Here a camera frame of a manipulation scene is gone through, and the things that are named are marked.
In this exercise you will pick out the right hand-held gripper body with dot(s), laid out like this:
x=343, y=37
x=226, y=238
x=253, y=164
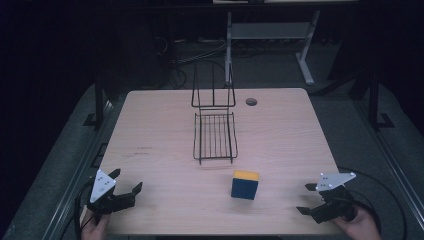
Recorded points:
x=335, y=201

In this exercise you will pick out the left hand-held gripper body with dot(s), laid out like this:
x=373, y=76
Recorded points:
x=101, y=186

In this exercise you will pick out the person's right hand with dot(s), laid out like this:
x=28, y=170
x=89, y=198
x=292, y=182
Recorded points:
x=363, y=226

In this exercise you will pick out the person's left hand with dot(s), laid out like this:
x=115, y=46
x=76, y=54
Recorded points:
x=95, y=228

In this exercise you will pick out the blue and yellow cube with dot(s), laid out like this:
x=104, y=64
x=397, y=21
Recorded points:
x=245, y=186

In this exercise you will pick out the white metal stand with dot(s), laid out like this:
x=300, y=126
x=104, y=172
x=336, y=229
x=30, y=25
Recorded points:
x=266, y=31

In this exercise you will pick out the aluminium frame rail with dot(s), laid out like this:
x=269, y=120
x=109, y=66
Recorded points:
x=393, y=173
x=76, y=186

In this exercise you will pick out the black metal post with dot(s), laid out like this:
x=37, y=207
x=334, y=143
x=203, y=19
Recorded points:
x=99, y=100
x=374, y=100

